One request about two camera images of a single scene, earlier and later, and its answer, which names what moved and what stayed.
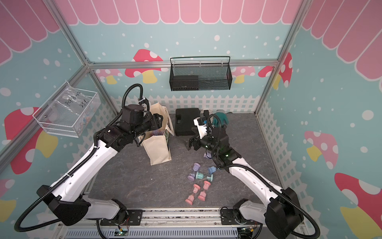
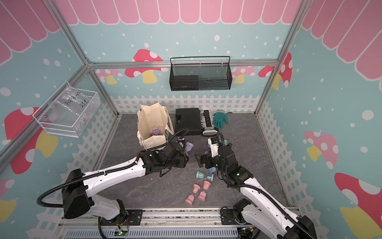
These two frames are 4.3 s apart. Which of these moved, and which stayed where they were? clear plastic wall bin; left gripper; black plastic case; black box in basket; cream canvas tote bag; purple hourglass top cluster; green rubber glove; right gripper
Moved: left gripper; right gripper
Stayed: purple hourglass top cluster; cream canvas tote bag; green rubber glove; black box in basket; clear plastic wall bin; black plastic case
